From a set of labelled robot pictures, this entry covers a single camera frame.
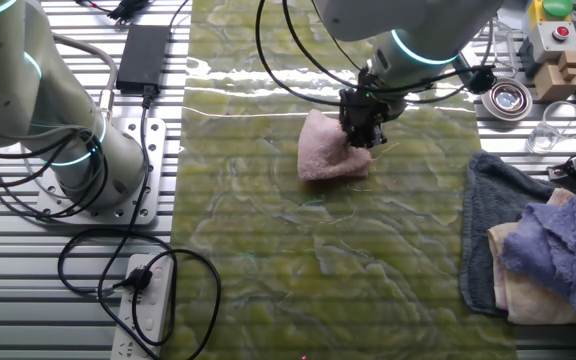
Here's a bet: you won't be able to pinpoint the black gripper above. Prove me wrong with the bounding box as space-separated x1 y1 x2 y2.
339 69 397 150

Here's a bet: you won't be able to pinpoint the pink fluffy cloth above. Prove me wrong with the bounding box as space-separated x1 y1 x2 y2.
296 108 373 183

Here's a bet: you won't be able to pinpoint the beige cloth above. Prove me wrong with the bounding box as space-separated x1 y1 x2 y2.
486 187 576 328

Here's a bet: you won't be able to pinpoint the purple fluffy cloth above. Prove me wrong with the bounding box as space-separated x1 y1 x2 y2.
499 195 576 323

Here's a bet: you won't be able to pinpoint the green marble pattern mat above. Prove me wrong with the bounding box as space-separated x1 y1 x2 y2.
160 0 519 360

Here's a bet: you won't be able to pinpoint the small steel bowl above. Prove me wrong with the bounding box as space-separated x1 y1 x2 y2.
480 77 534 122

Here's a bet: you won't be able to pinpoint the dark grey towel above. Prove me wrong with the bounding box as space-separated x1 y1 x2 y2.
458 149 576 317

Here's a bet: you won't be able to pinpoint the clear acrylic stand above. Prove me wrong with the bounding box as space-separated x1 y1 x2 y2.
487 19 519 81

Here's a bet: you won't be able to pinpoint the clear glass beaker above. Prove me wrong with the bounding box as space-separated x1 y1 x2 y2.
526 100 576 155

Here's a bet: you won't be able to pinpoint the wooden blocks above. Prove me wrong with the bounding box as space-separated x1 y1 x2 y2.
532 49 576 104

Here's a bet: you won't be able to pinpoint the grey box red button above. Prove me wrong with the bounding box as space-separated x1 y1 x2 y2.
517 20 576 79

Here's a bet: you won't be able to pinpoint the yellow box green button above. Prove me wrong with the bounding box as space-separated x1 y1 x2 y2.
527 0 576 31

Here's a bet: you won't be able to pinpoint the black power adapter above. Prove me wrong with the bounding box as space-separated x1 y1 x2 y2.
116 23 172 96

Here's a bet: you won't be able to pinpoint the white power strip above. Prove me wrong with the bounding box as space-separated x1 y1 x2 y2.
110 253 176 360

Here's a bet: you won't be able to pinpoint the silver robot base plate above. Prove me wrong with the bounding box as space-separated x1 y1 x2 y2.
35 117 168 226

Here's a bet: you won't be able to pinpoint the black power cable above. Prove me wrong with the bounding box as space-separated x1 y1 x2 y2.
57 84 223 360

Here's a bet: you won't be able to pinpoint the thick grey robot cable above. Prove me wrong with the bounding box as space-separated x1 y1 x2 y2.
50 32 119 119

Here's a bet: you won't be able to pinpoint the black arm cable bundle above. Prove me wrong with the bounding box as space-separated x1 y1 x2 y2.
0 0 497 219

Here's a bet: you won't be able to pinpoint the black cord with red tip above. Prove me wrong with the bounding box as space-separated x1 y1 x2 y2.
75 0 192 26

